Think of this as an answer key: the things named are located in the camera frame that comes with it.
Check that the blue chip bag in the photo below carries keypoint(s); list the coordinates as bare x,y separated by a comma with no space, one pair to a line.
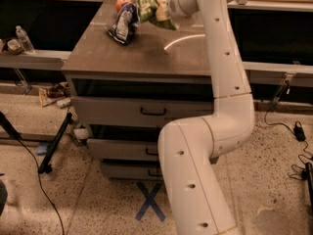
124,29

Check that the floor clutter pile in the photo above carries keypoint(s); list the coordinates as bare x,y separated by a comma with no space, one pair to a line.
49,96

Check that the clear water bottle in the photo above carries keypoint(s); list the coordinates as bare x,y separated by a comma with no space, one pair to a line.
24,40

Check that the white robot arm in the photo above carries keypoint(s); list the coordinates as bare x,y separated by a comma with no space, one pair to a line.
187,145

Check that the grey drawer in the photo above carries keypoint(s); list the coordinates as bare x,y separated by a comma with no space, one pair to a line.
131,171
123,150
135,112

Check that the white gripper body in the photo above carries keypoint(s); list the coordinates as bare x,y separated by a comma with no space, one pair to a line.
175,4

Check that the black tripod leg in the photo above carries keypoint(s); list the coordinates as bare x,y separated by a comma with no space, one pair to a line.
45,166

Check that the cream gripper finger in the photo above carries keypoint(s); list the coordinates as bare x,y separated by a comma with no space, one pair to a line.
162,14

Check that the middle grey drawer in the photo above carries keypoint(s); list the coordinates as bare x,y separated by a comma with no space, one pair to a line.
123,150

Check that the grey drawer cabinet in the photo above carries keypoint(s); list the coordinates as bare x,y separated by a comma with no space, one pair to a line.
158,64

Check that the black power adapter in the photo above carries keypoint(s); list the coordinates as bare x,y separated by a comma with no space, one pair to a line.
299,132

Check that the small white pot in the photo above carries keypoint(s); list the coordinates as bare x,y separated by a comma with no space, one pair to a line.
81,132

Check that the blue tape cross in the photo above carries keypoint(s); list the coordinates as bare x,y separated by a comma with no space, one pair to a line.
150,202

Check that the bottom grey drawer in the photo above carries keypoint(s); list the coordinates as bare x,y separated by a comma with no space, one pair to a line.
131,171

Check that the top grey drawer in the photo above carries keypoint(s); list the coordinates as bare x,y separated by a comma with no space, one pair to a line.
135,112

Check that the green jalapeno chip bag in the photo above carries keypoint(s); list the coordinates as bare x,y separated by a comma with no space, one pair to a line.
146,11

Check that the tray with cup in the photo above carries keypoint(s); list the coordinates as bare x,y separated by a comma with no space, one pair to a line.
10,46

